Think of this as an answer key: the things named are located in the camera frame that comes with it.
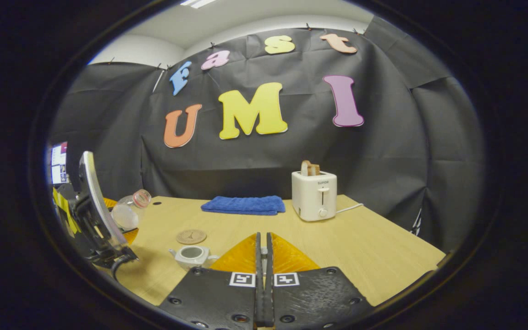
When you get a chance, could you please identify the white toaster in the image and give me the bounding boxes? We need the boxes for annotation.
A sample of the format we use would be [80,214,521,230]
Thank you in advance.
[291,170,338,222]

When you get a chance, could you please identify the computer monitor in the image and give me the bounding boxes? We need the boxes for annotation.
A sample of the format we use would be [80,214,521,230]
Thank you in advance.
[50,142,68,185]

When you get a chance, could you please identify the folded blue towel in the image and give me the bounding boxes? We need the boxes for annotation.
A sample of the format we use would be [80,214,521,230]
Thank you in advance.
[201,196,286,216]

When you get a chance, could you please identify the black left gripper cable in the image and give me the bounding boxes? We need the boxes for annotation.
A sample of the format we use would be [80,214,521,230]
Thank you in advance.
[110,253,138,281]

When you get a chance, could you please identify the clear plastic water bottle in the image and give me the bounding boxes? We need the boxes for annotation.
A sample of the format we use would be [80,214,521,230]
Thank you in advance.
[111,189,152,231]

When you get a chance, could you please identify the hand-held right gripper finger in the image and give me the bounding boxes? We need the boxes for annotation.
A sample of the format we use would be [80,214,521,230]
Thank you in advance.
[265,232,374,330]
[159,232,264,330]

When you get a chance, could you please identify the round wooden coaster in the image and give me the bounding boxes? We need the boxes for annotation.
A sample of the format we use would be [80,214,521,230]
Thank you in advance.
[176,229,207,245]

